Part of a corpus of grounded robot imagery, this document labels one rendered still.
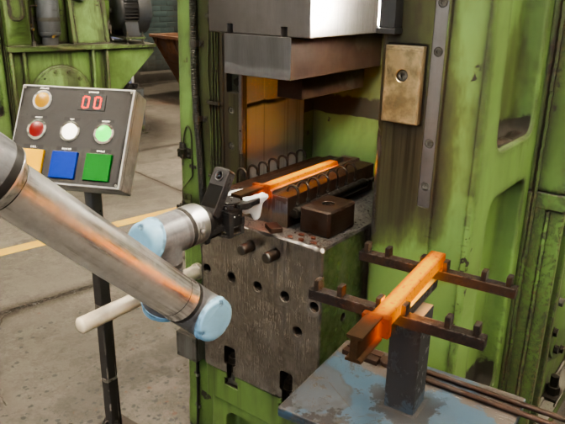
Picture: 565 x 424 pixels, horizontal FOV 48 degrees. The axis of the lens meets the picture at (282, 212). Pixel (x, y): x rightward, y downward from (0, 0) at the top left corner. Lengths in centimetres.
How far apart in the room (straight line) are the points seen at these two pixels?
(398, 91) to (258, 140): 52
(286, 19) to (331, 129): 62
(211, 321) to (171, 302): 10
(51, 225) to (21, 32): 510
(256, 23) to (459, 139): 52
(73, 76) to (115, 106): 443
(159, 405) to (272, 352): 93
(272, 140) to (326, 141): 21
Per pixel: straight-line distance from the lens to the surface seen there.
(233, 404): 184
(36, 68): 615
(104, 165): 174
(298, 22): 143
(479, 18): 139
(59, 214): 100
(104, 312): 178
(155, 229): 127
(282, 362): 163
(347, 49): 164
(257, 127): 180
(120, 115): 177
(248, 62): 152
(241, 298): 163
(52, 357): 286
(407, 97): 144
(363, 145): 193
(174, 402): 249
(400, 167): 149
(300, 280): 149
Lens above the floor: 147
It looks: 20 degrees down
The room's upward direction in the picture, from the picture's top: 1 degrees clockwise
